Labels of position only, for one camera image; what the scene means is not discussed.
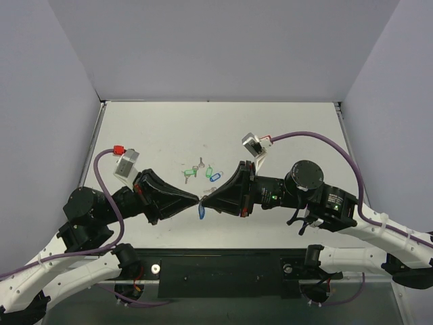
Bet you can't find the solid blue key tag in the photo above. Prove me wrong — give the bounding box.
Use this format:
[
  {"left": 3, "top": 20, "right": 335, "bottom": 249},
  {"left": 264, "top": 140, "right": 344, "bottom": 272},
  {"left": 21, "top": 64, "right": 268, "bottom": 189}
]
[{"left": 198, "top": 206, "right": 206, "bottom": 220}]

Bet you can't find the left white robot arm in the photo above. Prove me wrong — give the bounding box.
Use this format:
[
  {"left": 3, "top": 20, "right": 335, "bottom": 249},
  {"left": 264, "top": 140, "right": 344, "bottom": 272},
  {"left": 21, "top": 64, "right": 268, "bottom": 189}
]
[{"left": 1, "top": 169, "right": 199, "bottom": 324}]

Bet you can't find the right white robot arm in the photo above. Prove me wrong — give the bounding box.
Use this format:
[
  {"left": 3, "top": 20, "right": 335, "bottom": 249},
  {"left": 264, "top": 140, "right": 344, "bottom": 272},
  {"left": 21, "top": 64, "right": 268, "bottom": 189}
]
[{"left": 201, "top": 160, "right": 432, "bottom": 290}]

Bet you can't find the loose silver key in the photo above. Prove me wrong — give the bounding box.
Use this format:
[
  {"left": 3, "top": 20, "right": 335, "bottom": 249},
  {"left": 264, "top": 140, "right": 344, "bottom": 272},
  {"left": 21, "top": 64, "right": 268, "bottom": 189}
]
[{"left": 203, "top": 187, "right": 217, "bottom": 194}]

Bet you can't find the blue clear key tag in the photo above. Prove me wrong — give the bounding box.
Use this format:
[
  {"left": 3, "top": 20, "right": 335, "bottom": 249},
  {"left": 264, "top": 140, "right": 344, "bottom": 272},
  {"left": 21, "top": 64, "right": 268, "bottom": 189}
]
[{"left": 209, "top": 171, "right": 224, "bottom": 182}]

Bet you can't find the green key tag left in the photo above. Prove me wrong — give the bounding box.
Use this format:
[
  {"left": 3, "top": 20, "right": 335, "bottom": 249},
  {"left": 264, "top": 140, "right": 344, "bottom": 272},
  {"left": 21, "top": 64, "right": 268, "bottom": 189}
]
[{"left": 183, "top": 169, "right": 197, "bottom": 178}]

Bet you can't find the grey key by green tag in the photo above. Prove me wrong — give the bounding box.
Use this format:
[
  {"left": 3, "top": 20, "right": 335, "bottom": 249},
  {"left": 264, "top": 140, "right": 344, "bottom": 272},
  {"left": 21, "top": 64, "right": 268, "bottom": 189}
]
[{"left": 192, "top": 166, "right": 199, "bottom": 177}]

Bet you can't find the grey key top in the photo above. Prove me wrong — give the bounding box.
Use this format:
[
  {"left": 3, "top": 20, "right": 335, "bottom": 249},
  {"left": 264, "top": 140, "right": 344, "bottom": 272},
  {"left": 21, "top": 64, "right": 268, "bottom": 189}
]
[{"left": 198, "top": 157, "right": 205, "bottom": 169}]

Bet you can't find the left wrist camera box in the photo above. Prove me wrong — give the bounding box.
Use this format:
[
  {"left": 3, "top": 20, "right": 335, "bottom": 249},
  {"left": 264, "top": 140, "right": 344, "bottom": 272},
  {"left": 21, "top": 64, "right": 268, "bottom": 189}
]
[{"left": 114, "top": 149, "right": 139, "bottom": 190}]

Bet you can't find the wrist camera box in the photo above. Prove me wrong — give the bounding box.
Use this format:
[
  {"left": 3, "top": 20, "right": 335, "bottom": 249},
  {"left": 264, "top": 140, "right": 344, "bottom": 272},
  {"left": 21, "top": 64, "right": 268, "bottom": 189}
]
[
  {"left": 114, "top": 149, "right": 139, "bottom": 190},
  {"left": 242, "top": 133, "right": 272, "bottom": 158}
]

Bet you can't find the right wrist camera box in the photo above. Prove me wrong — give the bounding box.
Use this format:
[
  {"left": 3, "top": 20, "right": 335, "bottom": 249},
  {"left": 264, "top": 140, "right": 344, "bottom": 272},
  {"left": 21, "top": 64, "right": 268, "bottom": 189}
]
[{"left": 242, "top": 133, "right": 272, "bottom": 158}]

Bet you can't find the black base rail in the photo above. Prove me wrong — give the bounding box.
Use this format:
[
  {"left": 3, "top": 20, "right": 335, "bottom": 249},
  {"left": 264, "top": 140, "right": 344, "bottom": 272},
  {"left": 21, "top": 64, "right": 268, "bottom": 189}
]
[{"left": 134, "top": 248, "right": 342, "bottom": 299}]

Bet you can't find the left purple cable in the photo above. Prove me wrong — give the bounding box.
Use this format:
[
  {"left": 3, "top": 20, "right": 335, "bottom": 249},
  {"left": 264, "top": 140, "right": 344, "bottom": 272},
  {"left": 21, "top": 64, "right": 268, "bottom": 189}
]
[{"left": 0, "top": 146, "right": 126, "bottom": 282}]

